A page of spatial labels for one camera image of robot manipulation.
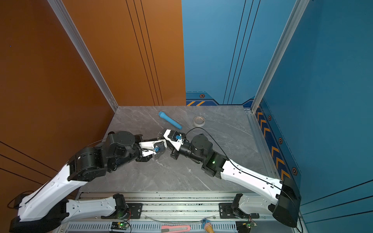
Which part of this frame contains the right circuit board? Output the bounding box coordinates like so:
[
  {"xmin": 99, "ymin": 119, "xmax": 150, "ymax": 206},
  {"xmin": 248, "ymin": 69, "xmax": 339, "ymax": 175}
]
[{"xmin": 236, "ymin": 221, "xmax": 257, "ymax": 233}]

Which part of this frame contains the masking tape roll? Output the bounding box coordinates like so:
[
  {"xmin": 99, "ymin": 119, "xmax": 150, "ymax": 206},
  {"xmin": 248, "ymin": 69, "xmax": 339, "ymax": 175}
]
[{"xmin": 193, "ymin": 116, "xmax": 206, "ymax": 127}]

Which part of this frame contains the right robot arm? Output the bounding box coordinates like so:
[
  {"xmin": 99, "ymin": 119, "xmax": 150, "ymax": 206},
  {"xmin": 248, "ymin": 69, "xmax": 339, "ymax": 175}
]
[{"xmin": 164, "ymin": 131, "xmax": 303, "ymax": 231}]

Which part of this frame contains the blue toy microphone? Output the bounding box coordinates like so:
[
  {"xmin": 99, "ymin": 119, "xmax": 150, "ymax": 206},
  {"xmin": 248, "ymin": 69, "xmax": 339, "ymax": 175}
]
[{"xmin": 158, "ymin": 112, "xmax": 182, "ymax": 130}]

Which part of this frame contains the toy ice cream cone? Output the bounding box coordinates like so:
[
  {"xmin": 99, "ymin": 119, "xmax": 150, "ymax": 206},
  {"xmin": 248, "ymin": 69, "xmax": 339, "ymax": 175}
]
[{"xmin": 202, "ymin": 218, "xmax": 215, "ymax": 233}]

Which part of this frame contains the left circuit board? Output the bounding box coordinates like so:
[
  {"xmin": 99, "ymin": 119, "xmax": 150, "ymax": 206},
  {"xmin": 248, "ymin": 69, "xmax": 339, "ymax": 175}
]
[{"xmin": 110, "ymin": 221, "xmax": 132, "ymax": 233}]

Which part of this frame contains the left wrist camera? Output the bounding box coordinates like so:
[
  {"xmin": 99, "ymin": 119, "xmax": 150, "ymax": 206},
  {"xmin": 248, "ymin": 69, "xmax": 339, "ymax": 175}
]
[{"xmin": 139, "ymin": 141, "xmax": 157, "ymax": 155}]

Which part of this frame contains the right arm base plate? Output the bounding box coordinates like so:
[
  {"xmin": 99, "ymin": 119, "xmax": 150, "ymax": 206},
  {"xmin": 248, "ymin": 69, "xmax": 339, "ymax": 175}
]
[{"xmin": 219, "ymin": 203, "xmax": 260, "ymax": 219}]

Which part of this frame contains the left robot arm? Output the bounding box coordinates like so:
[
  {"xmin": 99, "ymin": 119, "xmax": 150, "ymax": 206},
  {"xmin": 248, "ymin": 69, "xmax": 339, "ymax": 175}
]
[{"xmin": 9, "ymin": 131, "xmax": 159, "ymax": 233}]

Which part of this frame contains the circuit board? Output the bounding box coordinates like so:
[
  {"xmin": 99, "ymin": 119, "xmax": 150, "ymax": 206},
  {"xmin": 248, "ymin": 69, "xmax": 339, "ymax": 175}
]
[
  {"xmin": 236, "ymin": 221, "xmax": 257, "ymax": 233},
  {"xmin": 110, "ymin": 221, "xmax": 132, "ymax": 233}
]

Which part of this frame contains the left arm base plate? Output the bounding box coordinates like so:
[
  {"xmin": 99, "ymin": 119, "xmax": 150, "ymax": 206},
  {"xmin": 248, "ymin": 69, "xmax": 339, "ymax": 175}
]
[{"xmin": 101, "ymin": 203, "xmax": 143, "ymax": 220}]

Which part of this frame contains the pink utility knife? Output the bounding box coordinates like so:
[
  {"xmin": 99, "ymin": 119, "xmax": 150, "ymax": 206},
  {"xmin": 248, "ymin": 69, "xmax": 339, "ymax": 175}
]
[{"xmin": 161, "ymin": 225, "xmax": 191, "ymax": 233}]

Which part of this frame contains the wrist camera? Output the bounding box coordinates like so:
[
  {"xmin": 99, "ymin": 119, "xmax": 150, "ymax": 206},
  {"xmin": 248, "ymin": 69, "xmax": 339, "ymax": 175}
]
[
  {"xmin": 139, "ymin": 141, "xmax": 157, "ymax": 155},
  {"xmin": 163, "ymin": 129, "xmax": 186, "ymax": 151}
]

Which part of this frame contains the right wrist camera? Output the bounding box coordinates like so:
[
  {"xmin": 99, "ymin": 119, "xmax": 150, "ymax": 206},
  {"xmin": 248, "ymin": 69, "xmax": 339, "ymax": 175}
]
[{"xmin": 163, "ymin": 129, "xmax": 186, "ymax": 151}]

